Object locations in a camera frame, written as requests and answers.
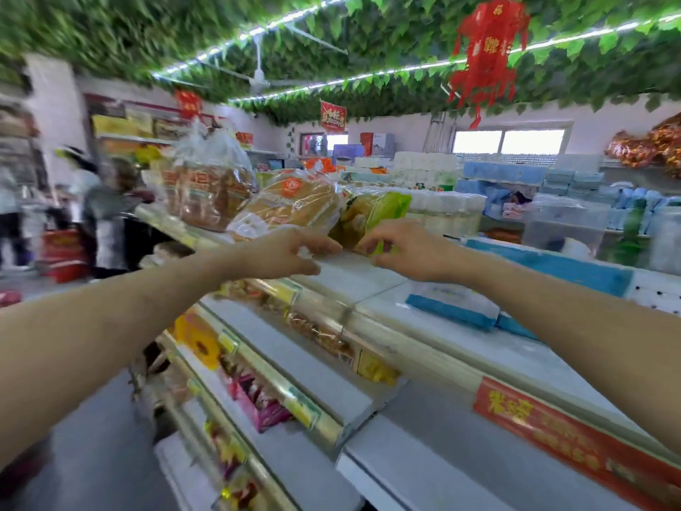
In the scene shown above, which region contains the person's right hand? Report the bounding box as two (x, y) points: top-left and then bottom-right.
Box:
(356, 218), (471, 286)

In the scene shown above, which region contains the person's left hand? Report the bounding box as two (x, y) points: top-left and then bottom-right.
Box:
(233, 226), (344, 281)

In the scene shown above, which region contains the green and yellow snack packet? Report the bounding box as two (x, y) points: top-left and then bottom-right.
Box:
(331, 190), (413, 257)

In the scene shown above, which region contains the bread packet with orange label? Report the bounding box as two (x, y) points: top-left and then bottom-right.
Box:
(226, 169), (345, 259)

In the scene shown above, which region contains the person's right forearm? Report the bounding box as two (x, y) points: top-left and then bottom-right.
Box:
(459, 252), (681, 456)

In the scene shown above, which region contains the person's left forearm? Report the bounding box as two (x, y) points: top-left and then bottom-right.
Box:
(0, 248), (243, 470)

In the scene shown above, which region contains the row of brown snack packets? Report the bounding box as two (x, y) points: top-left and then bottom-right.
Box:
(284, 309), (356, 363)

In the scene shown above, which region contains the row of clear plastic cups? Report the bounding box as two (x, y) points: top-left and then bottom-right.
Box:
(407, 190), (488, 239)

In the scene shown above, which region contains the blue and white tissue packet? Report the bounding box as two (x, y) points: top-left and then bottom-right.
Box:
(405, 282), (501, 332)

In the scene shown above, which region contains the stack of white tissue packets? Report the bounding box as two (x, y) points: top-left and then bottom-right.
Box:
(391, 151), (465, 191)

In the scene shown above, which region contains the small yellow snack packet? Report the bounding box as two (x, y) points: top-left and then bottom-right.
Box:
(353, 350), (401, 387)

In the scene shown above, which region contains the clear bag of brown bread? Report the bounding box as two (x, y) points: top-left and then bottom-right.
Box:
(169, 121), (255, 233)

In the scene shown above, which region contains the yellow sunflower print packet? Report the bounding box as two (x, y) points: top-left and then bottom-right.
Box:
(173, 313), (223, 372)

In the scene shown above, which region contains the pile of pink snack packets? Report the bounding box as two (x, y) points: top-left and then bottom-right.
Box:
(228, 370), (294, 434)

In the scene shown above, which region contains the stack of blue tissue packets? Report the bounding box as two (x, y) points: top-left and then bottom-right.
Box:
(462, 160), (550, 188)

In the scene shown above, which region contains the red hanging banner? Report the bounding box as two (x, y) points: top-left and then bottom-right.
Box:
(319, 100), (348, 134)

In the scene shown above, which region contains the white shop shelf unit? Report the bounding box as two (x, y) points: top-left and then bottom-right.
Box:
(133, 203), (681, 511)

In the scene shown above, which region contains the window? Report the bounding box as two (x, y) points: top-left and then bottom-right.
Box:
(450, 122), (572, 157)

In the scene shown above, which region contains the long blue and white packet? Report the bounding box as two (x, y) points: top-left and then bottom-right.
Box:
(464, 238), (635, 299)

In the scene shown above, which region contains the clear plastic storage box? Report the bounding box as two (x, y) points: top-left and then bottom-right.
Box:
(521, 193), (613, 254)

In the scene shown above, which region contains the white ceiling fan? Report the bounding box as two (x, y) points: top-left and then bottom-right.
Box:
(205, 36), (325, 97)

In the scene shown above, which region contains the white light strip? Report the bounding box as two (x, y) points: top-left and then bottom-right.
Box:
(151, 0), (354, 79)
(229, 13), (681, 105)

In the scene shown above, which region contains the small red hanging decoration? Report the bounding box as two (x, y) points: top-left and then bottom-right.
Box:
(174, 89), (203, 121)

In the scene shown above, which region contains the red paper lantern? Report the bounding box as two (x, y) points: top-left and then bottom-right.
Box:
(447, 0), (533, 131)

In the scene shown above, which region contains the red shopping basket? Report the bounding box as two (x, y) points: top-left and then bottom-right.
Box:
(41, 229), (90, 284)

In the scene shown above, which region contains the green bottle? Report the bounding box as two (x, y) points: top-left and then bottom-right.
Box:
(611, 199), (648, 268)

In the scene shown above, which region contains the red shelf label strip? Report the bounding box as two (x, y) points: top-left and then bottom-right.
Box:
(472, 377), (681, 511)

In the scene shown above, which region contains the golden foil decoration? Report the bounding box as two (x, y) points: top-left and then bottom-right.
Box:
(604, 112), (681, 178)

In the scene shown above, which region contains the green artificial leaf canopy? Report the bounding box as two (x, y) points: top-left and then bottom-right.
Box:
(0, 0), (681, 128)

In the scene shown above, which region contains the wall shelf with goods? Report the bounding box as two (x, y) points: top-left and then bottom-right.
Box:
(85, 93), (224, 165)

